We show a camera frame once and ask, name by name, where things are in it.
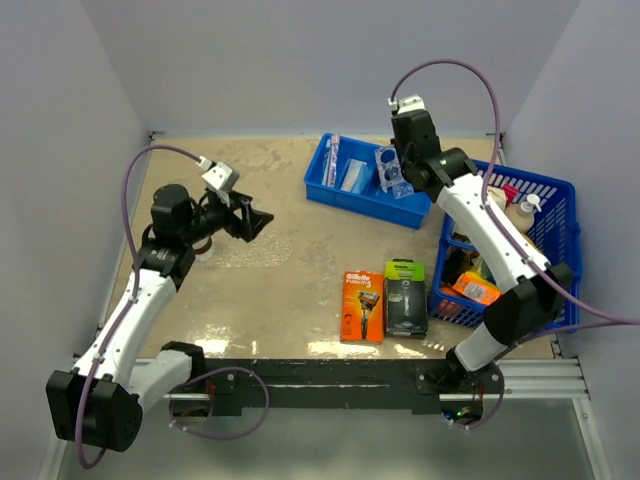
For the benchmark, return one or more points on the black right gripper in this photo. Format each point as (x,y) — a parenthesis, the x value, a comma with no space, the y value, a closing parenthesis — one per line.
(400,154)

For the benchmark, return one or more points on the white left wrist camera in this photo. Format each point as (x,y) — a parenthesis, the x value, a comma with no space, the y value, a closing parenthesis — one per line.
(218,176)

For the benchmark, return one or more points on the blue plastic divided bin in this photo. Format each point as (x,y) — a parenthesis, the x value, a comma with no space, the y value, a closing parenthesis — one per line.
(408,211)

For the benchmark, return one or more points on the lotion pump bottle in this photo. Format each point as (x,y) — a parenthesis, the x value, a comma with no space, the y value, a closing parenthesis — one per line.
(522,214)

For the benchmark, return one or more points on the orange Gillette Fusion5 razor box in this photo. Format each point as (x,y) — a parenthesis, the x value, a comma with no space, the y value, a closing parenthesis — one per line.
(363,307)

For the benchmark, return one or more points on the pink packet in basket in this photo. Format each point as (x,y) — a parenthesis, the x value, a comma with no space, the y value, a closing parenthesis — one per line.
(509,192)

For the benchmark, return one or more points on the glass cup with brown band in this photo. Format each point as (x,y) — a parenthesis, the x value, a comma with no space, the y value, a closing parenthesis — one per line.
(203,249)

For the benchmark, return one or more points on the pink wrapped toothbrush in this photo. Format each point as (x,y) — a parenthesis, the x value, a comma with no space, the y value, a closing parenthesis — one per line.
(331,160)

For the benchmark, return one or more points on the blue plastic shopping basket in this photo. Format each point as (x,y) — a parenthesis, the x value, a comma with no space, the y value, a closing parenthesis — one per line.
(556,233)

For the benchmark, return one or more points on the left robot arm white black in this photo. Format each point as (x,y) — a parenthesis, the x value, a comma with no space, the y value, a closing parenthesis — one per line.
(101,400)

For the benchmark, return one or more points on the light blue toothpaste tube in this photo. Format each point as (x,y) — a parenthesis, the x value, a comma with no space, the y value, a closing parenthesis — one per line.
(363,176)

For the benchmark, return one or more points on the white toothpaste tube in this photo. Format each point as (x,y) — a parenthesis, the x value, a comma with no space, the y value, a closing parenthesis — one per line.
(352,174)

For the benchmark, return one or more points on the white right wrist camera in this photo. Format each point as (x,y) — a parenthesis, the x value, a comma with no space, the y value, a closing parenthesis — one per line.
(405,105)

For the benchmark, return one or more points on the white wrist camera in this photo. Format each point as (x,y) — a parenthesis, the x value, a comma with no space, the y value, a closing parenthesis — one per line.
(405,105)
(218,176)

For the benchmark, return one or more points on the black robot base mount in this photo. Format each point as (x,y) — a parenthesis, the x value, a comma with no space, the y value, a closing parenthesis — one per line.
(419,386)

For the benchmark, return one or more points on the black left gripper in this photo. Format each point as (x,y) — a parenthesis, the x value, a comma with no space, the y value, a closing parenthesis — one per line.
(252,220)

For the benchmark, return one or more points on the orange box in basket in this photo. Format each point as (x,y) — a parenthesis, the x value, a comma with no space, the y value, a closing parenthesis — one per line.
(474,287)

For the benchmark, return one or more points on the green black Gillette razor box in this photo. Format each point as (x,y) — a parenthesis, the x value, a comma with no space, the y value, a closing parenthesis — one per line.
(406,300)

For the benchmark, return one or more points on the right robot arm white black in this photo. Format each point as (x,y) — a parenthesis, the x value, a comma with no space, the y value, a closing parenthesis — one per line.
(532,289)

